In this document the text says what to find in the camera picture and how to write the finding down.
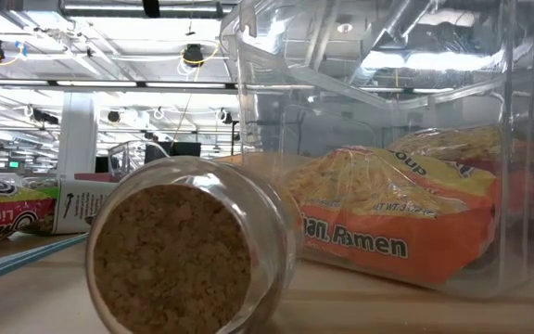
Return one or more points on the white pillar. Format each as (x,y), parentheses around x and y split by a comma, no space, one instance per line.
(78,139)

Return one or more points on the long ceiling light strip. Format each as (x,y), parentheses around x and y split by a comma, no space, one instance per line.
(95,84)

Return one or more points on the lime chili shrimp ramen packet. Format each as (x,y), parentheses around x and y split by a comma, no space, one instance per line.
(3,218)

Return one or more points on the pink bowl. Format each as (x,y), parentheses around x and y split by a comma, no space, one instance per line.
(95,177)

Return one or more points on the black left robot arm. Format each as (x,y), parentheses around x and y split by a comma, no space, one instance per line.
(151,7)

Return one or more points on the white and green box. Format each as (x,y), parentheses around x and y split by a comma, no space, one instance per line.
(86,204)

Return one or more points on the low clear plastic bin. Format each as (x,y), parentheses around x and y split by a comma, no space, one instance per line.
(123,158)

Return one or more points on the orange ramen packet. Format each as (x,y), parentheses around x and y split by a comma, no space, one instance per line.
(387,250)

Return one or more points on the glass jar with cork lid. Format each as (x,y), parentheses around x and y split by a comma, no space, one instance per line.
(169,260)

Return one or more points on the tall clear plastic bin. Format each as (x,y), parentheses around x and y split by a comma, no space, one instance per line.
(526,260)

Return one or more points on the black monitor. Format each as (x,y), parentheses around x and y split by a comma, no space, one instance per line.
(179,149)

